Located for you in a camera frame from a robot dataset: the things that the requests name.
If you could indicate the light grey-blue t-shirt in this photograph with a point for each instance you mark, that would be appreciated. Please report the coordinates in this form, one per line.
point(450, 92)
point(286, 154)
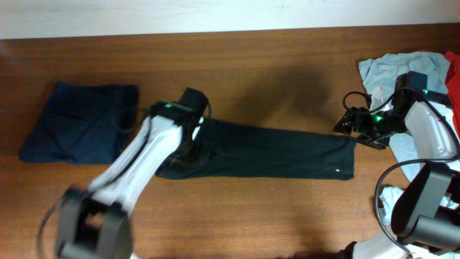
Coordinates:
point(382, 73)

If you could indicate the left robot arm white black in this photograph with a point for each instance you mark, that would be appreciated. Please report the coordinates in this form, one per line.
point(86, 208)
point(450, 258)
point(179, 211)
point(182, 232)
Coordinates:
point(96, 222)

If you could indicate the folded navy blue garment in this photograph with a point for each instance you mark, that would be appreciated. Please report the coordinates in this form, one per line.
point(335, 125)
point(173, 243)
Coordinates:
point(82, 125)

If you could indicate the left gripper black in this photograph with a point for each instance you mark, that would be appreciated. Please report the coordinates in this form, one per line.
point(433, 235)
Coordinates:
point(195, 153)

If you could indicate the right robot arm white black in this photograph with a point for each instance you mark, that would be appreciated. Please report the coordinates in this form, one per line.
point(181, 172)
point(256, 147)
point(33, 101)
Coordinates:
point(420, 227)

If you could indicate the black t-shirt white logo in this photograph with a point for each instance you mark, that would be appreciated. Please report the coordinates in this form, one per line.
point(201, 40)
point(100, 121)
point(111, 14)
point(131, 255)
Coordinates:
point(223, 149)

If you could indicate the red garment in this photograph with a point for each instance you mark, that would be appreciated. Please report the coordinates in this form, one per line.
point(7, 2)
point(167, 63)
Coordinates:
point(453, 86)

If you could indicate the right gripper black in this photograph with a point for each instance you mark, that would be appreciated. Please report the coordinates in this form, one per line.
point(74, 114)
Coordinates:
point(360, 114)

